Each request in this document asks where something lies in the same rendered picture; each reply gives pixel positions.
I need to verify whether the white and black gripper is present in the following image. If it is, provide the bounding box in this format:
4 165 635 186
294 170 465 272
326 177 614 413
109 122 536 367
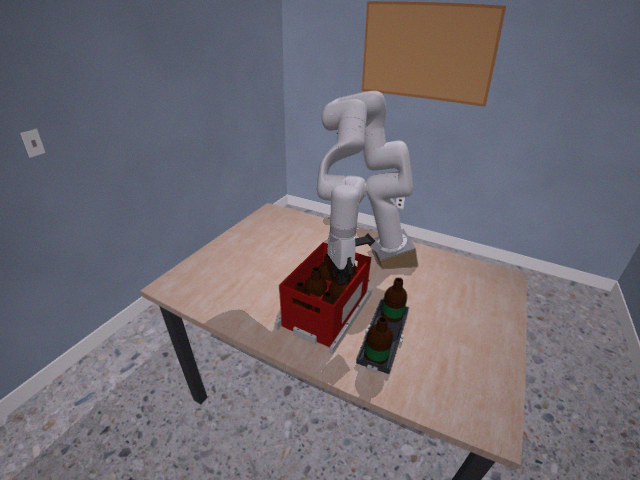
327 232 356 284

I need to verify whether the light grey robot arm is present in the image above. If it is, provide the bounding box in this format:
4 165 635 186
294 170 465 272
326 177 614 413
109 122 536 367
317 91 413 253

